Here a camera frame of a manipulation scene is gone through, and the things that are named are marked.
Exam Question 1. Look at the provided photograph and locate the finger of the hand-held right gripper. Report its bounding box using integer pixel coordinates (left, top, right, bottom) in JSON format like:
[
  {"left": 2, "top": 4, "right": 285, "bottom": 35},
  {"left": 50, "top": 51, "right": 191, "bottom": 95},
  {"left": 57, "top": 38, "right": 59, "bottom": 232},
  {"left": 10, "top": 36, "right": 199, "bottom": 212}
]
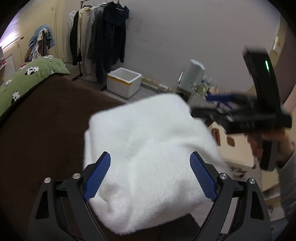
[
  {"left": 205, "top": 93, "right": 234, "bottom": 103},
  {"left": 191, "top": 107, "right": 223, "bottom": 121}
]

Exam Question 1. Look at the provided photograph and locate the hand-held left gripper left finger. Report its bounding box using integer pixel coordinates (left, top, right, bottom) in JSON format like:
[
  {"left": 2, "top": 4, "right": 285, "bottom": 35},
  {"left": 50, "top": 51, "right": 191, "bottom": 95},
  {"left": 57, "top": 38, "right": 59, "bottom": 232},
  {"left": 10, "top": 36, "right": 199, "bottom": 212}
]
[{"left": 28, "top": 151, "right": 112, "bottom": 241}]

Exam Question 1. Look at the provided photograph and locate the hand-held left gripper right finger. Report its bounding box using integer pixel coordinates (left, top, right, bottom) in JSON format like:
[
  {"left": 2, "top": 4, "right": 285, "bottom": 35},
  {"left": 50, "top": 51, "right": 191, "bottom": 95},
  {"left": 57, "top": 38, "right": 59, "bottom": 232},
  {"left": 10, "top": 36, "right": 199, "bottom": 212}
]
[{"left": 190, "top": 151, "right": 273, "bottom": 241}]

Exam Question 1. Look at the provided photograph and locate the white fluffy garment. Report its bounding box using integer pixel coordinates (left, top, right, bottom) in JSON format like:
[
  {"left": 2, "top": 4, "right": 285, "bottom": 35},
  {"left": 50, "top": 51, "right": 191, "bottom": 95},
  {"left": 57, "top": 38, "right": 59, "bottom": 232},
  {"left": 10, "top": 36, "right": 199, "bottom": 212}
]
[{"left": 84, "top": 94, "right": 232, "bottom": 235}]

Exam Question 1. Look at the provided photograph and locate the metal clothes rack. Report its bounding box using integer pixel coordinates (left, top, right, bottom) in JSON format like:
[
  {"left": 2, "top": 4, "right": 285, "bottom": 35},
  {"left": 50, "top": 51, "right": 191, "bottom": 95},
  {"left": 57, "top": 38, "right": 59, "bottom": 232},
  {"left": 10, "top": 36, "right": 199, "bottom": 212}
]
[{"left": 71, "top": 0, "right": 130, "bottom": 91}]

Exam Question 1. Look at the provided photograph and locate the pile of blue clothes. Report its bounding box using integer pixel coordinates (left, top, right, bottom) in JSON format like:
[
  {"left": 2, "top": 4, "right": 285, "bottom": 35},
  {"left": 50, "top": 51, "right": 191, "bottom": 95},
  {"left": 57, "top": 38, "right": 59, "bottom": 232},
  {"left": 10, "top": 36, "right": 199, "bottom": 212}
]
[{"left": 28, "top": 24, "right": 56, "bottom": 61}]

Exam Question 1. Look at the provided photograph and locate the person's right hand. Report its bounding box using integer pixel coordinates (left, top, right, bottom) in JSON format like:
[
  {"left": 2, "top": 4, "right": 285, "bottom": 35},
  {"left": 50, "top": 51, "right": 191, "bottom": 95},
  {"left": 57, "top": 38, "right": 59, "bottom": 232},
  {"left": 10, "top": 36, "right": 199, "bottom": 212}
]
[{"left": 247, "top": 128, "right": 296, "bottom": 168}]

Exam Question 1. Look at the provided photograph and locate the pale green container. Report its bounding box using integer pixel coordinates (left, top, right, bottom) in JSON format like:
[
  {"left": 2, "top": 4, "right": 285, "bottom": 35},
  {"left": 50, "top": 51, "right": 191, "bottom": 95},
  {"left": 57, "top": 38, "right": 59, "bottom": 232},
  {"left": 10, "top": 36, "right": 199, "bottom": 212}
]
[{"left": 196, "top": 83, "right": 210, "bottom": 96}]

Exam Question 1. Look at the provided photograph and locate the grey white air purifier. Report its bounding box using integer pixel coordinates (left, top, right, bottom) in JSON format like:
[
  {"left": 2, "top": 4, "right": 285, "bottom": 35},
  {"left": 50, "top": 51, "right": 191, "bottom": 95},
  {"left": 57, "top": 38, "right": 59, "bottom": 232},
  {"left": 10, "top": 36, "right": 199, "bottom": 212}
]
[{"left": 179, "top": 59, "right": 206, "bottom": 90}]

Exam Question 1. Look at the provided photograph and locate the light wooden cabinet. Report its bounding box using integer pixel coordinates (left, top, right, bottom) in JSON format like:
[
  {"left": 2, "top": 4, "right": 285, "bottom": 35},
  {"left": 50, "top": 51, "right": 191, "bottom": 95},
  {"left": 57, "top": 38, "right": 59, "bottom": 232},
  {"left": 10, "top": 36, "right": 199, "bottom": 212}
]
[{"left": 208, "top": 120, "right": 258, "bottom": 168}]

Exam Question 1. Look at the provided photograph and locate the white foam box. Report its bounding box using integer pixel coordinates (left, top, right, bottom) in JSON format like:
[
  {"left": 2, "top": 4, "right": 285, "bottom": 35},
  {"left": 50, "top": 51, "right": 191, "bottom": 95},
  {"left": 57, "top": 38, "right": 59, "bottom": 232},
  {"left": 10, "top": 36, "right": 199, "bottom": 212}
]
[{"left": 107, "top": 67, "right": 142, "bottom": 99}]

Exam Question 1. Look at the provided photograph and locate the dark hooded jacket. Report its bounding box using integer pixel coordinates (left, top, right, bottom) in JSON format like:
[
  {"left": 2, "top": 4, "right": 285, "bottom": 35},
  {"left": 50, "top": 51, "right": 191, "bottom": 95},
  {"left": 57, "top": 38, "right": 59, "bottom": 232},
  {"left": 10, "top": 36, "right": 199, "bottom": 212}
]
[{"left": 95, "top": 1, "right": 130, "bottom": 84}]

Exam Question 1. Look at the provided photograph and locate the green panda print blanket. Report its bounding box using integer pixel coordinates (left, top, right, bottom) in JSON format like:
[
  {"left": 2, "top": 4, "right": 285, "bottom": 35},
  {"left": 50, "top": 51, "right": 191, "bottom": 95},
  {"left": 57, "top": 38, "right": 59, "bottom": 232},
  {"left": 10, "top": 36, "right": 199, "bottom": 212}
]
[{"left": 0, "top": 55, "right": 70, "bottom": 117}]

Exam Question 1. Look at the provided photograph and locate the black hanging garment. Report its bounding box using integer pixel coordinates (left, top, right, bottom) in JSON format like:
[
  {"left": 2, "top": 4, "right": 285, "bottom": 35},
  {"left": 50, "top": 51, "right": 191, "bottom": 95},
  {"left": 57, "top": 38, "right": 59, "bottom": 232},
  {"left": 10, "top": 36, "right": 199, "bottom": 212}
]
[{"left": 70, "top": 13, "right": 83, "bottom": 67}]

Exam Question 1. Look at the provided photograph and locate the grey hanging jacket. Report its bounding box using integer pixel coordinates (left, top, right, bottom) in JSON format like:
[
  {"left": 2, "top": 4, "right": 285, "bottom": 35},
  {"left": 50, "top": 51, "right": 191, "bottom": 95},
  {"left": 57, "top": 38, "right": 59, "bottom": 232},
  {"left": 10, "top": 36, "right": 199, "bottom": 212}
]
[{"left": 88, "top": 4, "right": 109, "bottom": 82}]

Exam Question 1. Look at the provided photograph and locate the beige hanging coat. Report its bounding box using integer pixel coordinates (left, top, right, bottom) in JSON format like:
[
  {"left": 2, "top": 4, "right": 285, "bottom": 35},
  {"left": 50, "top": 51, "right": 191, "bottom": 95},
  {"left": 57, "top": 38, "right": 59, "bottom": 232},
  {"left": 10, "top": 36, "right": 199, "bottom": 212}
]
[{"left": 77, "top": 6, "right": 94, "bottom": 78}]

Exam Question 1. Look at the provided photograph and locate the white hanging garment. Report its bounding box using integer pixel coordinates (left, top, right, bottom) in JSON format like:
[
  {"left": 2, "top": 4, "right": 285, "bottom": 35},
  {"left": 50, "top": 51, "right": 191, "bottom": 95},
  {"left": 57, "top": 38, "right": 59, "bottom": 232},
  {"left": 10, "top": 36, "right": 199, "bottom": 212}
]
[{"left": 64, "top": 11, "right": 77, "bottom": 62}]

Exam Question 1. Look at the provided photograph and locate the white wall switch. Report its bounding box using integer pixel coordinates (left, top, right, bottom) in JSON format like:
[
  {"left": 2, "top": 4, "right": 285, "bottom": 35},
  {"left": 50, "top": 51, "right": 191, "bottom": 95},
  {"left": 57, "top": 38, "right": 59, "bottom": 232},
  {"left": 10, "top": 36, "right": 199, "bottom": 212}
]
[{"left": 272, "top": 37, "right": 283, "bottom": 51}]

